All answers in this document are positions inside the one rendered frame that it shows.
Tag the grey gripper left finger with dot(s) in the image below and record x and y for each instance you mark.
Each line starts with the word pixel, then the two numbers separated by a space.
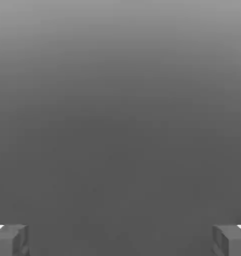
pixel 6 242

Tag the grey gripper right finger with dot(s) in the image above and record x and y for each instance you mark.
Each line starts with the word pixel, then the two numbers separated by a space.
pixel 234 243

